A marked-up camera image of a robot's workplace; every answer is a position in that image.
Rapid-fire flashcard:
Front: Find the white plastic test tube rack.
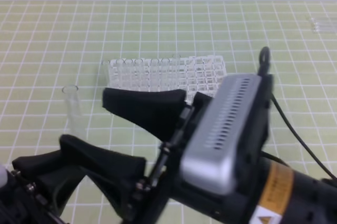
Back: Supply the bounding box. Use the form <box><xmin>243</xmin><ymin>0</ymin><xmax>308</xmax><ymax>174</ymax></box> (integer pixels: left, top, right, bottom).
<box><xmin>109</xmin><ymin>55</ymin><xmax>226</xmax><ymax>103</ymax></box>

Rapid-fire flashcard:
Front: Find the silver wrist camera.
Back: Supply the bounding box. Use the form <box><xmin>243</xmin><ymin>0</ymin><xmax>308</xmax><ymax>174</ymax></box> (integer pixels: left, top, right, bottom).
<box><xmin>180</xmin><ymin>74</ymin><xmax>262</xmax><ymax>196</ymax></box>

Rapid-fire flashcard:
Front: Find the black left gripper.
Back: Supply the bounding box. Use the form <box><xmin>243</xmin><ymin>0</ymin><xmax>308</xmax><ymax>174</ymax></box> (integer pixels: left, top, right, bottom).
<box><xmin>1</xmin><ymin>88</ymin><xmax>273</xmax><ymax>223</ymax></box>

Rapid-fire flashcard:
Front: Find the clear test tube in rack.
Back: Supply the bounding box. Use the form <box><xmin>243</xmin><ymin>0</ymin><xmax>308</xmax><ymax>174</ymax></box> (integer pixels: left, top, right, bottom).
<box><xmin>124</xmin><ymin>59</ymin><xmax>133</xmax><ymax>90</ymax></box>
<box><xmin>161</xmin><ymin>58</ymin><xmax>170</xmax><ymax>91</ymax></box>
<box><xmin>115</xmin><ymin>58</ymin><xmax>124</xmax><ymax>89</ymax></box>
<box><xmin>150</xmin><ymin>58</ymin><xmax>159</xmax><ymax>92</ymax></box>
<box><xmin>134</xmin><ymin>58</ymin><xmax>143</xmax><ymax>91</ymax></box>

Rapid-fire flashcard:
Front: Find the clear glass test tube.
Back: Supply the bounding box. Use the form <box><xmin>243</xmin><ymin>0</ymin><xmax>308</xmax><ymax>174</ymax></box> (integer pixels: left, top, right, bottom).
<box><xmin>62</xmin><ymin>85</ymin><xmax>86</xmax><ymax>139</ymax></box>

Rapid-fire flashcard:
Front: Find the black camera cable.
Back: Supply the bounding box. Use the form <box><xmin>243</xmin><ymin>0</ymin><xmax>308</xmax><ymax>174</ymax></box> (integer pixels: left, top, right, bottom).
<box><xmin>263</xmin><ymin>95</ymin><xmax>337</xmax><ymax>182</ymax></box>

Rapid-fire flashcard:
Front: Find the black cable tie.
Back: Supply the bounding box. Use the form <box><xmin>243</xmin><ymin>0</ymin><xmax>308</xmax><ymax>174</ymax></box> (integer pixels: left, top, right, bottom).
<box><xmin>257</xmin><ymin>46</ymin><xmax>270</xmax><ymax>77</ymax></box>

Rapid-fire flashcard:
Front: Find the green grid tablecloth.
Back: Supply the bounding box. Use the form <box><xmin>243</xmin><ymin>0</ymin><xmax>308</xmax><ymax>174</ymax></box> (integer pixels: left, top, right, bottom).
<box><xmin>0</xmin><ymin>0</ymin><xmax>337</xmax><ymax>224</ymax></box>

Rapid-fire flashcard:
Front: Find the spare glass tubes pile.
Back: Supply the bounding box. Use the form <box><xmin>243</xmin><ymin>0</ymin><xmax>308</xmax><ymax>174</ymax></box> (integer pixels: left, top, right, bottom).
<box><xmin>309</xmin><ymin>17</ymin><xmax>337</xmax><ymax>33</ymax></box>

